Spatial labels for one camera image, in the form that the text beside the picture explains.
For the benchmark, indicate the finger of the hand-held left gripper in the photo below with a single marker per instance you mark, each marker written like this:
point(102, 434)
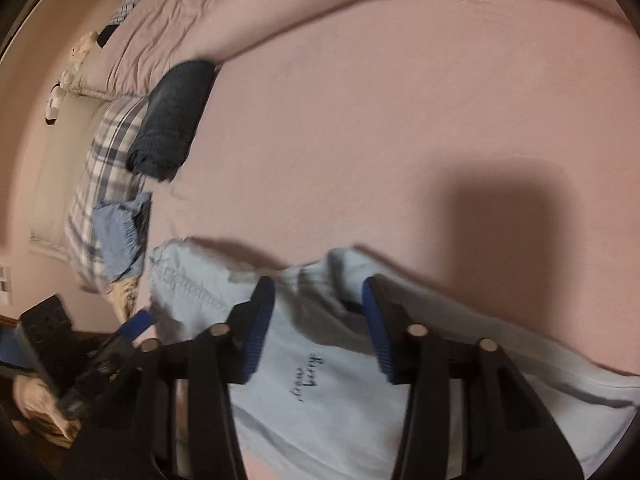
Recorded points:
point(134, 324)

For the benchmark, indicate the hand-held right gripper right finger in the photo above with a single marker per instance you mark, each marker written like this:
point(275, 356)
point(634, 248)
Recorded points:
point(376, 330)

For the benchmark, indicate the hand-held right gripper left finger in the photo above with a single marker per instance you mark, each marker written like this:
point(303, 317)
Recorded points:
point(261, 327)

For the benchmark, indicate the light blue denim pants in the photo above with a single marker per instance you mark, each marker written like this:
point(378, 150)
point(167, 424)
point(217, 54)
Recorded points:
point(325, 410)

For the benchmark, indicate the dark blue folded pants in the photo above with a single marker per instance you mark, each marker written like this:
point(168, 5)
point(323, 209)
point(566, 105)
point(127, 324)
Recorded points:
point(167, 115)

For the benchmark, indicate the person's left hand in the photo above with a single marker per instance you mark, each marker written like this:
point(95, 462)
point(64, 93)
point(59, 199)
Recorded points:
point(35, 400)

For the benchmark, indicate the blue frayed denim cloth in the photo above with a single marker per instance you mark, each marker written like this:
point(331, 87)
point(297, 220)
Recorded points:
point(117, 235)

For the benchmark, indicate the plaid pillow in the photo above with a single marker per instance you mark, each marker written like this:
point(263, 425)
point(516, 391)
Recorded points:
point(107, 160)

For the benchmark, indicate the pink bed sheet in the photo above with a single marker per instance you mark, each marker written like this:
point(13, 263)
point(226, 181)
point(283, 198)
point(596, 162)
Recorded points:
point(350, 150)

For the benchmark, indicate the black and white plush toy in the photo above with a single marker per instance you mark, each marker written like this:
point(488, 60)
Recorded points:
point(55, 102)

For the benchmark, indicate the blue patterned pillow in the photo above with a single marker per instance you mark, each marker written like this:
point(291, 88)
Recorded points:
point(130, 2)

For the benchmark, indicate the pink duvet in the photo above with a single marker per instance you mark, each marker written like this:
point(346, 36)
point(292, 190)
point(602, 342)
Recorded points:
point(250, 0)

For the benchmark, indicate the white wall socket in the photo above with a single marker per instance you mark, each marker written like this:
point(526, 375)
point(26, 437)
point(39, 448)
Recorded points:
point(4, 282)

